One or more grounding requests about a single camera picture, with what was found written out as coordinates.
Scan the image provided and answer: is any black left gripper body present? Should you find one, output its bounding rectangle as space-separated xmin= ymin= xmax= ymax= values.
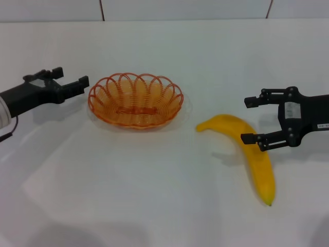
xmin=0 ymin=74 xmax=65 ymax=118

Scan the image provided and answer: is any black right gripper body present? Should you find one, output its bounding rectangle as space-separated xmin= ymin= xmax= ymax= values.
xmin=277 ymin=86 xmax=329 ymax=148

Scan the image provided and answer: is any yellow banana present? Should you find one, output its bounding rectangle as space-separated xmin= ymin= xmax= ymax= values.
xmin=195 ymin=114 xmax=276 ymax=207

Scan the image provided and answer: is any orange wire basket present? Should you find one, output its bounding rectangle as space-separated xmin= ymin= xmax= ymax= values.
xmin=88 ymin=72 xmax=185 ymax=131

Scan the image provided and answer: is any thin dark cable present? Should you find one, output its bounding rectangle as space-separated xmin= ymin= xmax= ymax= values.
xmin=0 ymin=117 xmax=19 ymax=143

